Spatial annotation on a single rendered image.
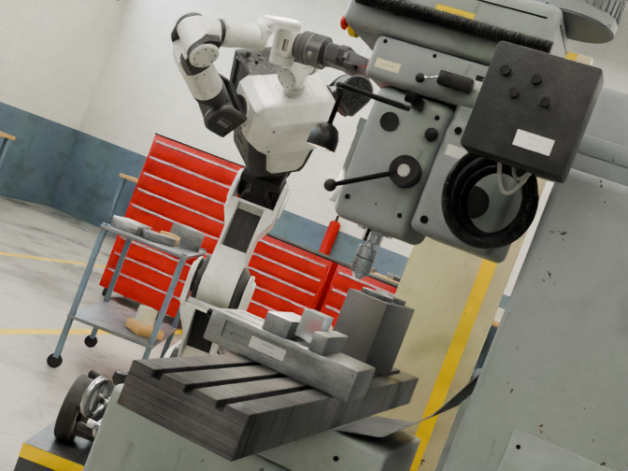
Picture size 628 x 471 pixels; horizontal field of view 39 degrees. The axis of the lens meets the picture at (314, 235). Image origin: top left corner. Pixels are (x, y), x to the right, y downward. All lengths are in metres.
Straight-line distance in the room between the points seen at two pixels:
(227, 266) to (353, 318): 0.51
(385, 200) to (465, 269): 1.82
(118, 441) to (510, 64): 1.22
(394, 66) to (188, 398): 0.92
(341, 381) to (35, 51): 10.95
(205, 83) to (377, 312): 0.75
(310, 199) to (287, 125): 9.29
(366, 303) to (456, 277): 1.48
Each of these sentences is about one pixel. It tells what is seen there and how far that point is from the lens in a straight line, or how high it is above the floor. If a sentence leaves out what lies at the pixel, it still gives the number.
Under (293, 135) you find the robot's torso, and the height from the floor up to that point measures 1.49.
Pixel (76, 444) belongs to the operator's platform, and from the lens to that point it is 2.82.
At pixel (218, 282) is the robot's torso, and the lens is 2.67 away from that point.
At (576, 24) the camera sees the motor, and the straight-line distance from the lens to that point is 2.09.
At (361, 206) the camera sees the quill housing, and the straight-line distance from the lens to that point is 2.00.
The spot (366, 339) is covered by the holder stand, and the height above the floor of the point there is 1.04.
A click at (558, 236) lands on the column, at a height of 1.42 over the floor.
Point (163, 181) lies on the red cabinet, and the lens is 7.56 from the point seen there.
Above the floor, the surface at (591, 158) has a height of 1.61.
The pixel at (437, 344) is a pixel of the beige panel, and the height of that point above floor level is 0.97.
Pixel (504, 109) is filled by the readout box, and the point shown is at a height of 1.60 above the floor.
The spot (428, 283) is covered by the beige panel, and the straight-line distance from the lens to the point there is 3.81.
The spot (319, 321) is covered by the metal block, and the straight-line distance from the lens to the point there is 1.90.
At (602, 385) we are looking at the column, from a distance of 1.77.
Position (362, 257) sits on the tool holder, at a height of 1.24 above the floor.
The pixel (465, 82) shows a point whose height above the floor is 1.67.
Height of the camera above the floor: 1.30
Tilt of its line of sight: 1 degrees down
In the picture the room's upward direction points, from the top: 21 degrees clockwise
